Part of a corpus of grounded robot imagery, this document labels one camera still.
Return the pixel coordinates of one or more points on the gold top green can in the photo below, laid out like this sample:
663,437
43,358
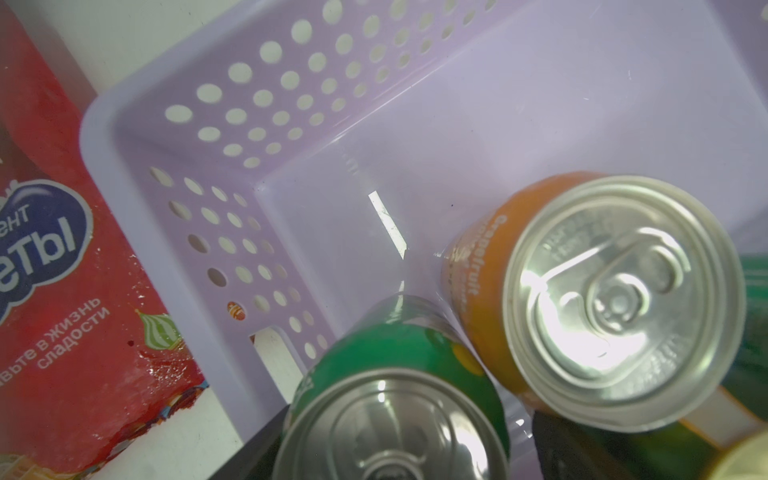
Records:
725,439

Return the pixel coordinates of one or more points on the red candy bag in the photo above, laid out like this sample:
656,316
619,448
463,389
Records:
90,358

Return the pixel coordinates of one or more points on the orange can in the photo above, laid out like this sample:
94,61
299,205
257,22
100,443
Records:
616,301

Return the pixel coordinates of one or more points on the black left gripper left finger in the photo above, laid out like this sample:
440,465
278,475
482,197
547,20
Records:
257,458

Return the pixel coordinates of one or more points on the lavender plastic basket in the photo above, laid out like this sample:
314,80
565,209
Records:
294,162

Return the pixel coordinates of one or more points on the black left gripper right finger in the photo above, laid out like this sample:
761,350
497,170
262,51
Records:
565,452

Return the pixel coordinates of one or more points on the green soda can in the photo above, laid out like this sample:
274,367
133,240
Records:
400,396

